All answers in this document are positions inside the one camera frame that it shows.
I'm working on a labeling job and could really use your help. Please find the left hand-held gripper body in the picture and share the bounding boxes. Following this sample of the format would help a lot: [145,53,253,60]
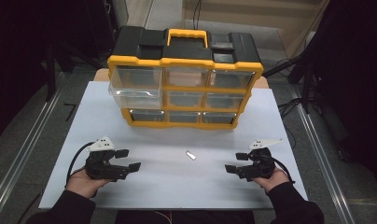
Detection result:
[84,135,130,182]

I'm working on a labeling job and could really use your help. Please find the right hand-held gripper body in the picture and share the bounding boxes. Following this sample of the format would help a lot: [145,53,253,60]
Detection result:
[236,138,284,182]

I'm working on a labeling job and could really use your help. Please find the large clear plastic drawer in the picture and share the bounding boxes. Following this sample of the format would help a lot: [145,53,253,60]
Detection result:
[107,65,163,110]

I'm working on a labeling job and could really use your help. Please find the person's right hand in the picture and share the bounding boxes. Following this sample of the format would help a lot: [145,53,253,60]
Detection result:
[251,166,291,195]

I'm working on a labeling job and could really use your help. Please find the person's left hand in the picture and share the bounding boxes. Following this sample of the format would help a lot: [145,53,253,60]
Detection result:
[65,167,111,200]

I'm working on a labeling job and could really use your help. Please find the person's dark torso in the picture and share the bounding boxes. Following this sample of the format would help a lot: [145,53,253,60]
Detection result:
[114,209,256,224]

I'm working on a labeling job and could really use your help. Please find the set of small clear drawers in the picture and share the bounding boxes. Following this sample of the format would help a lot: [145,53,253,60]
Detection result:
[130,66,257,125]

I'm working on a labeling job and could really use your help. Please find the black metal stand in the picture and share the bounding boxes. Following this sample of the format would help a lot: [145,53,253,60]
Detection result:
[262,18,326,115]

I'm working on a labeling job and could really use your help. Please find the yellow and black organizer box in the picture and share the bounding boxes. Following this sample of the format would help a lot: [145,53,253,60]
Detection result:
[106,25,265,131]

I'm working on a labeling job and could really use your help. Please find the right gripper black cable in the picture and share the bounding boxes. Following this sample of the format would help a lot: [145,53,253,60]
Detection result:
[271,158,296,185]

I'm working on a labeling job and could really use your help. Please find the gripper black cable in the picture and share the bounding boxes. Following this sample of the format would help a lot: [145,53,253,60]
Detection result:
[271,158,296,185]
[65,141,96,189]

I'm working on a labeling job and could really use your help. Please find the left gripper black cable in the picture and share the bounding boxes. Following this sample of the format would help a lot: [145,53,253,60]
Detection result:
[65,141,96,189]

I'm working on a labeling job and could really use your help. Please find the black floor cables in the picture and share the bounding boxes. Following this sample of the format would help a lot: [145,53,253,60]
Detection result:
[277,97,303,150]

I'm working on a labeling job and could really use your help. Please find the metal floor rail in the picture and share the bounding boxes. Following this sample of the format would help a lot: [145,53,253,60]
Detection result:
[0,88,63,216]
[295,101,356,224]

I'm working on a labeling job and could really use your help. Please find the thin black hanging cable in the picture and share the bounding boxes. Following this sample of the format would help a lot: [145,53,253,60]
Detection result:
[192,0,203,31]

